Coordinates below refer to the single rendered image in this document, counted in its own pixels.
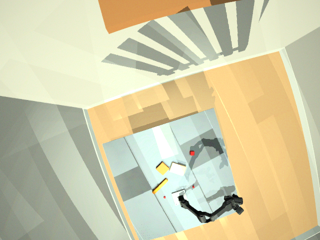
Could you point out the yellow long bar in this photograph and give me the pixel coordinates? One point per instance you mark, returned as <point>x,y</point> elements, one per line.
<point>160,185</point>

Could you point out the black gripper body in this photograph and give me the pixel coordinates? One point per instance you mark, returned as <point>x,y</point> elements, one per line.
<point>239,210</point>

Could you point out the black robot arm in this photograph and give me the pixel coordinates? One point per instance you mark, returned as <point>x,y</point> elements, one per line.
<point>229,203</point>

